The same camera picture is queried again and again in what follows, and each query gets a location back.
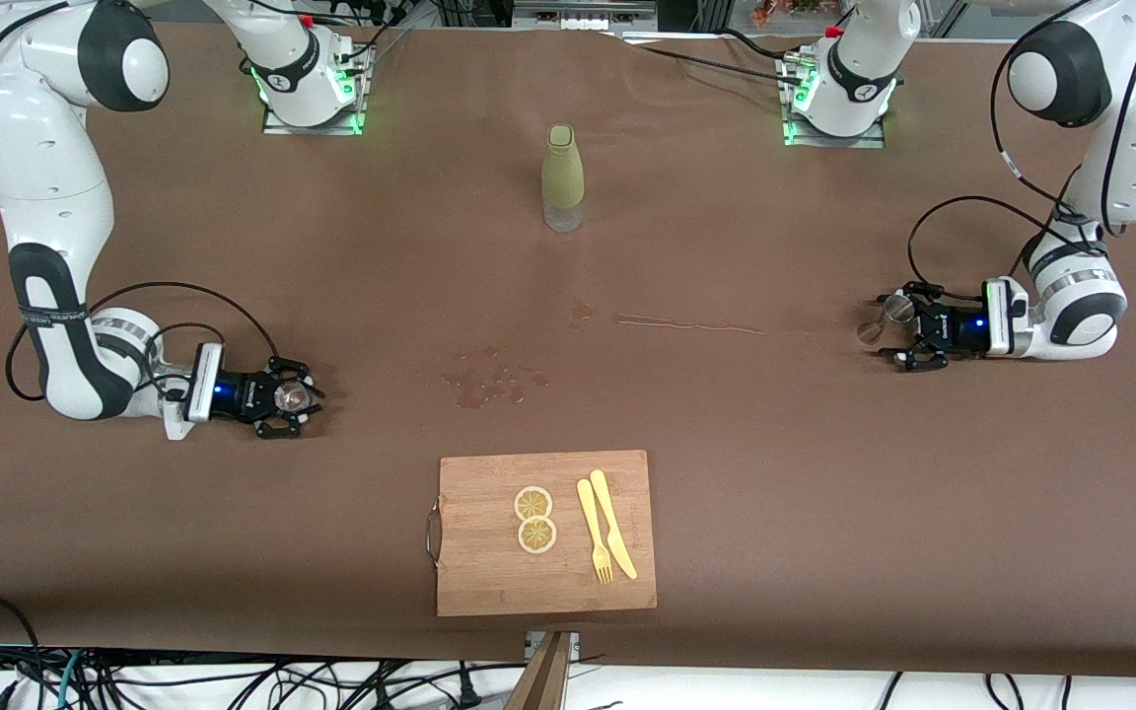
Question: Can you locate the steel double jigger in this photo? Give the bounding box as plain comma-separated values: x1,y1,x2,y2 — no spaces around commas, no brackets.
857,296,916,346

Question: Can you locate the brown table cover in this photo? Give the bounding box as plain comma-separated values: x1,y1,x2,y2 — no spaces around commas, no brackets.
0,20,1136,681

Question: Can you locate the bamboo cutting board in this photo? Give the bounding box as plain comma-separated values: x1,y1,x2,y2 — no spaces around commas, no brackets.
426,450,658,618

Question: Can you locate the green sleeved glass bottle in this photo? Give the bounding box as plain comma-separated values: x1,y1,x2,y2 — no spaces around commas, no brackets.
540,124,587,234

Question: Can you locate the yellow plastic fork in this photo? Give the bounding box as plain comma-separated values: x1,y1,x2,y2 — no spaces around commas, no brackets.
577,478,614,585

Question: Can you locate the yellow plastic knife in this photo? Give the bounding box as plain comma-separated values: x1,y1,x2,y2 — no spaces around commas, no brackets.
589,469,639,581

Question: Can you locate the grey power strip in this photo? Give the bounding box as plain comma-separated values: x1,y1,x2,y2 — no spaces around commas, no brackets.
514,0,658,31

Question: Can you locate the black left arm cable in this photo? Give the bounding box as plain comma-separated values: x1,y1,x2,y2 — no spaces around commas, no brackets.
908,0,1136,297

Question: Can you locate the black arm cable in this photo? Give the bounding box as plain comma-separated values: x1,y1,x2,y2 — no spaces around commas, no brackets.
908,0,1136,297
4,281,280,402

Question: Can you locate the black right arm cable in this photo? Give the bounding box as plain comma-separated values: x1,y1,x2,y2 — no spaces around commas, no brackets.
4,281,280,402

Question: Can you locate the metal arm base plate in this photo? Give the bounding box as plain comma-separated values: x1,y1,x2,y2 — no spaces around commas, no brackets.
782,57,888,150
262,44,369,137

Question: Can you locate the black base power cable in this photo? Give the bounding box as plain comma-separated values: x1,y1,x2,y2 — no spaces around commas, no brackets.
607,28,806,86

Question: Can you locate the camera mount post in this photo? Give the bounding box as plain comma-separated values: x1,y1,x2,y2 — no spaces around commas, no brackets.
504,631,581,710

